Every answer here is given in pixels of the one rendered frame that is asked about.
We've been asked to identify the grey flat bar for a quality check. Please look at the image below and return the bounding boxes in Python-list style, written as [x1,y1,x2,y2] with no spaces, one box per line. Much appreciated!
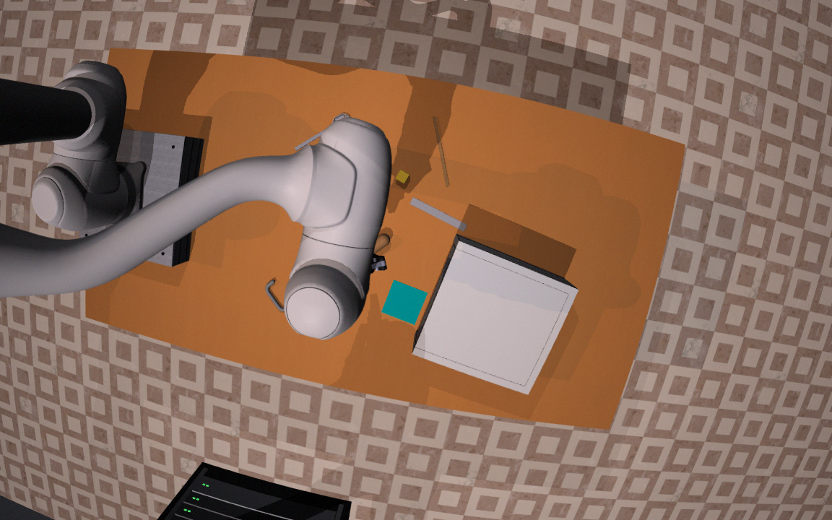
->
[410,197,467,231]

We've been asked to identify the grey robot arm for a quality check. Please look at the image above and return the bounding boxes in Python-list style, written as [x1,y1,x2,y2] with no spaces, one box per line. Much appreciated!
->
[0,61,392,340]

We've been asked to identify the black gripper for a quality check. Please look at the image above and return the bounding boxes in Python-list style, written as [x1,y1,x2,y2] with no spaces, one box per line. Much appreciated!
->
[370,254,387,274]

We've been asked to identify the grey spoon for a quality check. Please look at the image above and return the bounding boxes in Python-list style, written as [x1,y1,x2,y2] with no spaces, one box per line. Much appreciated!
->
[295,113,349,151]

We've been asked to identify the teal square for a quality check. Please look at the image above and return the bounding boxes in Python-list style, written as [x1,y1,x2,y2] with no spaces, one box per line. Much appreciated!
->
[382,280,428,325]

